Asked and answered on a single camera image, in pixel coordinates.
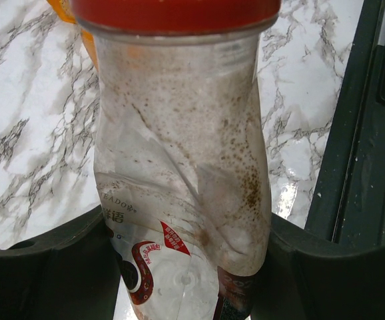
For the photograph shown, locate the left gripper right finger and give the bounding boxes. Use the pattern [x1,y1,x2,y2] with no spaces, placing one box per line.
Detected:
[251,215,385,319]

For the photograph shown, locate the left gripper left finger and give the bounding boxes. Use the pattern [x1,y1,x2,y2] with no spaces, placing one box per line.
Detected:
[0,209,121,319]

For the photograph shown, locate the clear milk bottle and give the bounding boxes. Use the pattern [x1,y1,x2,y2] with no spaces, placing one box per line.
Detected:
[80,19,271,319]

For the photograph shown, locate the orange juice bottle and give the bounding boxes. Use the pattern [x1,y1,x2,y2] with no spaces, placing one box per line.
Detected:
[47,0,99,70]

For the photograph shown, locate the red bottle cap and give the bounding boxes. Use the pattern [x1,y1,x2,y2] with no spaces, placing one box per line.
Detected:
[69,0,281,35]

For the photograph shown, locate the black mounting rail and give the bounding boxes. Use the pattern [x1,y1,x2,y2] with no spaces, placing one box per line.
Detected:
[305,1,385,250]

